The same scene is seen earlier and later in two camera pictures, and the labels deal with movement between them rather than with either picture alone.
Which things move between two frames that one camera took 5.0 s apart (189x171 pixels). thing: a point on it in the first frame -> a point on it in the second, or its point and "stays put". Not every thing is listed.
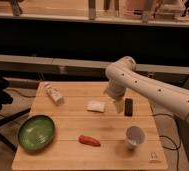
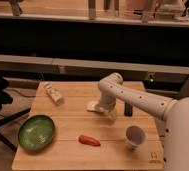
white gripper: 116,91 -> 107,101
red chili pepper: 88,141 stays put
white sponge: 96,106 stays put
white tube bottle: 54,94 stays put
